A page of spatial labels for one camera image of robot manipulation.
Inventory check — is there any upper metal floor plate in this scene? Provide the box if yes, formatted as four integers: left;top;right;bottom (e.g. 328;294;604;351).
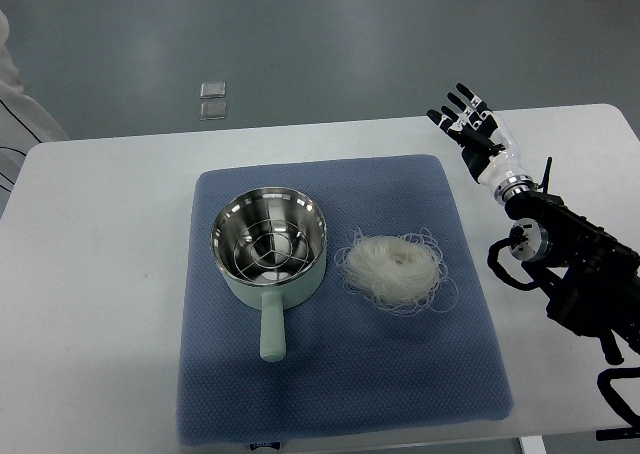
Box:
200;81;226;99

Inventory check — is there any white vermicelli bundle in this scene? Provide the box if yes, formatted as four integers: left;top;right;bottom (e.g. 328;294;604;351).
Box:
334;228;460;317

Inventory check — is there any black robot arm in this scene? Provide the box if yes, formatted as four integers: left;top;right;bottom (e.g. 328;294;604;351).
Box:
487;174;639;441

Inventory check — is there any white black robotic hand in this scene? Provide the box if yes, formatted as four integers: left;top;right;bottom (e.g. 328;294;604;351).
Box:
427;83;535;205

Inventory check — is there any wire steaming rack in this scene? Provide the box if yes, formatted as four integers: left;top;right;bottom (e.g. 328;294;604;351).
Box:
231;220;313;285

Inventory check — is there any blue quilted mat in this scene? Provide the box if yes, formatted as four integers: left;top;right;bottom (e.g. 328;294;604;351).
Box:
177;155;513;446

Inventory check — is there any mint green steel pot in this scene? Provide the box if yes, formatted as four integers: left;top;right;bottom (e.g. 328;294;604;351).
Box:
211;187;328;362

